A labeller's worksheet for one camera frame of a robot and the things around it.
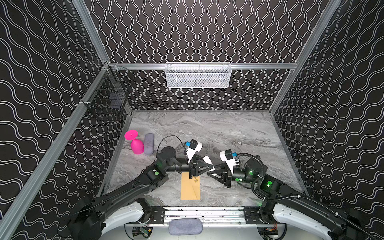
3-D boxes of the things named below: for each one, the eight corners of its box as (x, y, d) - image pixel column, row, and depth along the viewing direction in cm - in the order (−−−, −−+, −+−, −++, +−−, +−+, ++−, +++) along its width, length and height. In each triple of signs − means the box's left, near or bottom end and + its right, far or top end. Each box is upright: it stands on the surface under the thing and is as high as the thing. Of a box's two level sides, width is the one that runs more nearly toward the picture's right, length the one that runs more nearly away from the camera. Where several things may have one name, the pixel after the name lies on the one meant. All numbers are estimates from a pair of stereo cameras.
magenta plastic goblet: (134, 157, 97) (125, 142, 85) (132, 146, 102) (123, 132, 90) (145, 153, 99) (138, 138, 86) (142, 143, 104) (135, 128, 92)
